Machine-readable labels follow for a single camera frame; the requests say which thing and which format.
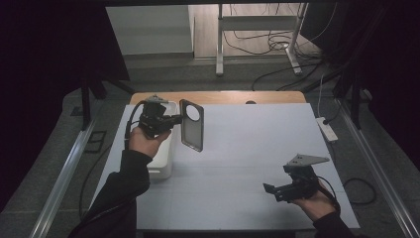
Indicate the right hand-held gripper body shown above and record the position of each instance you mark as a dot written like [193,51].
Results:
[302,185]

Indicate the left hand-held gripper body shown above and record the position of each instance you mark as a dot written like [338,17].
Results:
[153,119]

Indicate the grey phone case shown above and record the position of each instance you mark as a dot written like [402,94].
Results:
[193,135]

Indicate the white plastic bin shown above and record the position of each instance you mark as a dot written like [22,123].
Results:
[163,162]

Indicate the person's left hand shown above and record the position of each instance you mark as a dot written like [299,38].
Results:
[143,142]

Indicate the person's right hand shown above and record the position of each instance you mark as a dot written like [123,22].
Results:
[317,206]

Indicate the white table cover board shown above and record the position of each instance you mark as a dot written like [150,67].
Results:
[231,185]

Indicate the wooden table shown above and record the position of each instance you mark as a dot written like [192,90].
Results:
[224,97]

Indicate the white power strip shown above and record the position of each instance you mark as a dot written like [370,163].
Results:
[327,130]

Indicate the black stand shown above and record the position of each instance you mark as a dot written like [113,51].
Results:
[85,102]
[356,99]

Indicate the white cabinet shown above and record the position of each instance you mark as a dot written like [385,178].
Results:
[148,29]

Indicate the aluminium rail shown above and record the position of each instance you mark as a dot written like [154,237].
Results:
[379,172]
[62,181]

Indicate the white desk frame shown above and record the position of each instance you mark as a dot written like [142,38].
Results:
[257,23]

